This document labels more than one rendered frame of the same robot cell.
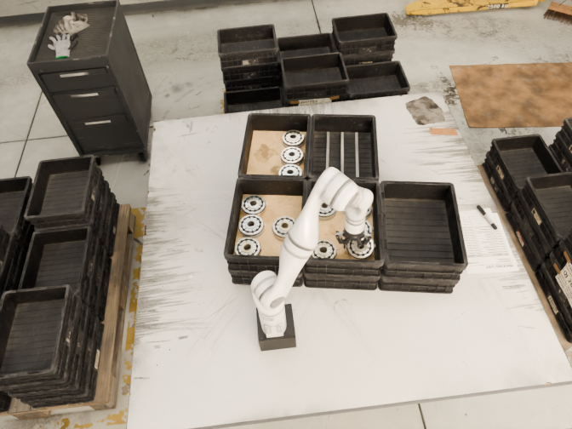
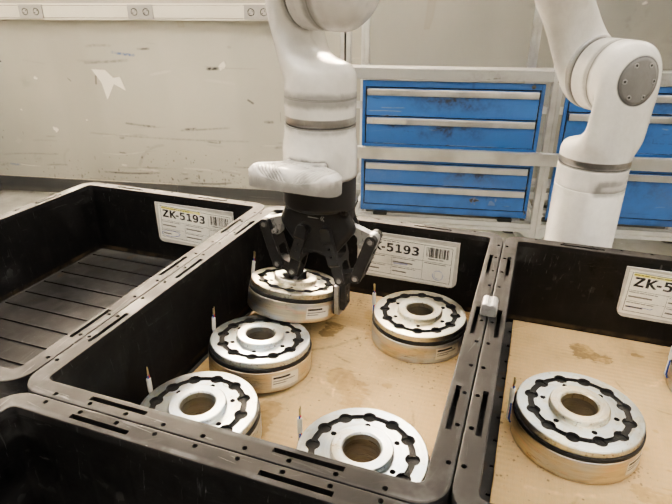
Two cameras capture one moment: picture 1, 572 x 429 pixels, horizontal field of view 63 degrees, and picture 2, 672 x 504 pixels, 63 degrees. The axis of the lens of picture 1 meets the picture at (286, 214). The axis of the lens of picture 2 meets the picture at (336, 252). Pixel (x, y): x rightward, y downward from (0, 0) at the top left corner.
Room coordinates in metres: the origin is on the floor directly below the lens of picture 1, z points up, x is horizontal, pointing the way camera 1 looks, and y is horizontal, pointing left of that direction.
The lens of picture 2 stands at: (1.48, -0.11, 1.17)
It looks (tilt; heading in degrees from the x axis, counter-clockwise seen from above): 25 degrees down; 192
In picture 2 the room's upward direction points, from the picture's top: straight up
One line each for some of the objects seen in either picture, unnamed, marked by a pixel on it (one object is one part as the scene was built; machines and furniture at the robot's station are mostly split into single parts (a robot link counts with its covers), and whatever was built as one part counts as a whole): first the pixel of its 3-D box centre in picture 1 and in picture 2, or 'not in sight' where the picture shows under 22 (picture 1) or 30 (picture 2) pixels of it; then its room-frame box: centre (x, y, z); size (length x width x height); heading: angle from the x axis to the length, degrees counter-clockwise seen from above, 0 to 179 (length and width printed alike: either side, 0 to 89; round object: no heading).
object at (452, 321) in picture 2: (323, 250); (419, 314); (0.95, -0.14, 0.86); 0.10 x 0.10 x 0.01
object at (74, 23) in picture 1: (71, 21); not in sight; (2.70, 1.22, 0.88); 0.29 x 0.22 x 0.03; 3
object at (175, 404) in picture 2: not in sight; (197, 405); (1.15, -0.31, 0.86); 0.05 x 0.05 x 0.01
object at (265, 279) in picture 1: (268, 294); (605, 108); (0.69, 0.07, 1.05); 0.09 x 0.09 x 0.17; 29
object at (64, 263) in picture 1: (69, 277); not in sight; (1.24, 1.15, 0.31); 0.40 x 0.30 x 0.34; 3
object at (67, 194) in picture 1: (77, 210); not in sight; (1.64, 1.17, 0.37); 0.40 x 0.30 x 0.45; 3
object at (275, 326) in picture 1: (272, 315); (581, 220); (0.69, 0.07, 0.89); 0.09 x 0.09 x 0.17; 2
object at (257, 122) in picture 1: (277, 153); not in sight; (1.49, 0.02, 0.87); 0.40 x 0.30 x 0.11; 172
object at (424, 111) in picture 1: (425, 109); not in sight; (1.88, -0.78, 0.71); 0.22 x 0.19 x 0.01; 3
